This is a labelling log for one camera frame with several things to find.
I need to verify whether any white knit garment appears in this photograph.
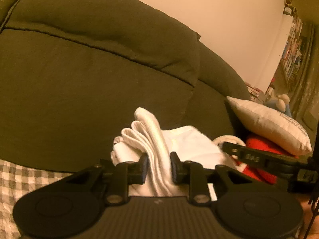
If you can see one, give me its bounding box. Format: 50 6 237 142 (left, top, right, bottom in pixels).
111 107 237 197

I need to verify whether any person's right hand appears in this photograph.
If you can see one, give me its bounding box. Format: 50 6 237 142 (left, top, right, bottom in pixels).
295 194 318 239

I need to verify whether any upper red puffy cushion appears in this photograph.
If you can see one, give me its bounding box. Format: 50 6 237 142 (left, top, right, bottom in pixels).
242 133 299 185

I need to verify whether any cream pillow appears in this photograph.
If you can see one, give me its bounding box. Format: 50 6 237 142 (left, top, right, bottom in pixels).
227 96 312 156

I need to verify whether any cream plush toy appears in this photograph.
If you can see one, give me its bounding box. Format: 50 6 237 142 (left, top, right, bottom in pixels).
213 135 246 160

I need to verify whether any blue white plush toy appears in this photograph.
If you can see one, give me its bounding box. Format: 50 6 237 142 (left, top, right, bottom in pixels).
264 94 292 117

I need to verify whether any grey white checkered bedspread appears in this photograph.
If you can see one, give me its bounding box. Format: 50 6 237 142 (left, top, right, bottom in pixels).
1 160 70 238

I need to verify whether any dark green sofa backrest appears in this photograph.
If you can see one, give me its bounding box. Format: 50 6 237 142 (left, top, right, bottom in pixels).
1 0 249 172

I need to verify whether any wall bookshelf with books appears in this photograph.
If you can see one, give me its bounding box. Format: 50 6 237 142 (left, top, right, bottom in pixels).
277 0 304 91

